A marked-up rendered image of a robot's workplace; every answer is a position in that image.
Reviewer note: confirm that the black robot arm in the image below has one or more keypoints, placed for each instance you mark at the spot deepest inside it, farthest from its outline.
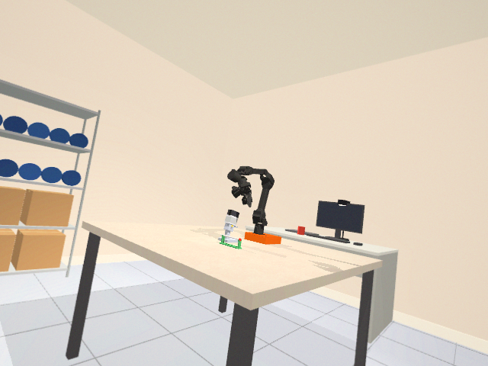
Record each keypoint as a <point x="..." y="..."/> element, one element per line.
<point x="237" y="176"/>

